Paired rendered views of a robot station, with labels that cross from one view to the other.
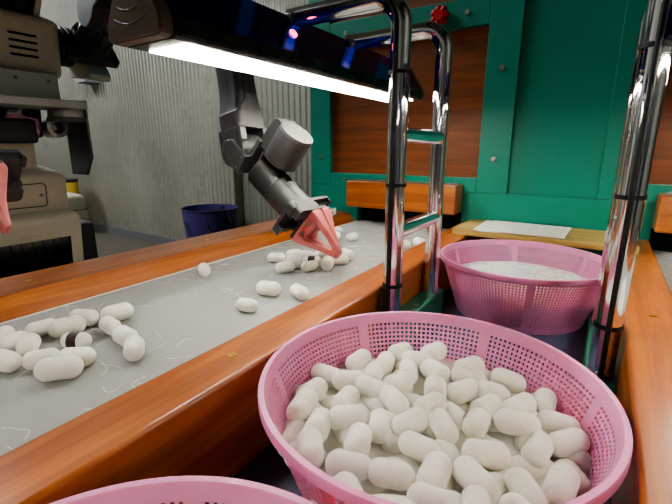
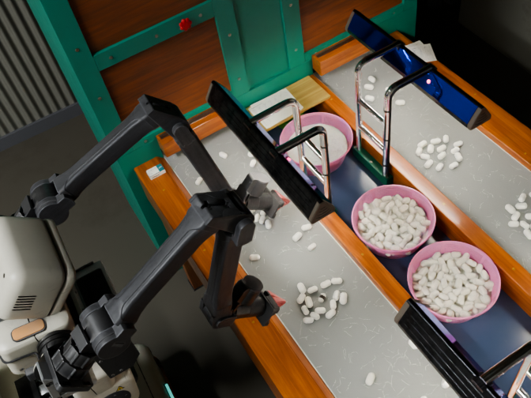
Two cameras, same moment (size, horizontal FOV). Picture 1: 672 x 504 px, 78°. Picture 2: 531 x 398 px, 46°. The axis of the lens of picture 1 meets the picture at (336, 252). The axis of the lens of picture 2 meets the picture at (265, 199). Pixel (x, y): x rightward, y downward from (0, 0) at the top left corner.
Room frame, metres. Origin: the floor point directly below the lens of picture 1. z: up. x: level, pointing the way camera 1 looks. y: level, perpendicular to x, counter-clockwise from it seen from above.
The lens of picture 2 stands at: (-0.05, 1.07, 2.42)
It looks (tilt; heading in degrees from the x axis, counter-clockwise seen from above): 52 degrees down; 306
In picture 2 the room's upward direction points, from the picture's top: 12 degrees counter-clockwise
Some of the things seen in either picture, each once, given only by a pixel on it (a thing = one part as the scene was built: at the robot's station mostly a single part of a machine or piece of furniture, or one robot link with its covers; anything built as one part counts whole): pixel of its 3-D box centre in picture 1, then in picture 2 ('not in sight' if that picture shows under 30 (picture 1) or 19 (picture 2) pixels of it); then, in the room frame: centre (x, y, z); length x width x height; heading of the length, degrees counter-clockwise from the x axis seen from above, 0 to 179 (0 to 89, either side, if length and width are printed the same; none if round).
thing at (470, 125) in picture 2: not in sight; (412, 62); (0.37, -0.45, 1.08); 0.62 x 0.08 x 0.07; 147
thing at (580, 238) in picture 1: (540, 233); (284, 105); (0.85, -0.43, 0.77); 0.33 x 0.15 x 0.01; 57
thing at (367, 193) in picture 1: (401, 195); (197, 127); (1.07, -0.17, 0.83); 0.30 x 0.06 x 0.07; 57
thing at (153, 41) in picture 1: (324, 57); (263, 143); (0.67, 0.02, 1.08); 0.62 x 0.08 x 0.07; 147
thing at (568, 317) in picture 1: (519, 283); (317, 147); (0.66, -0.31, 0.72); 0.27 x 0.27 x 0.10
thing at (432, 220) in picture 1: (367, 179); (292, 170); (0.62, -0.05, 0.90); 0.20 x 0.19 x 0.45; 147
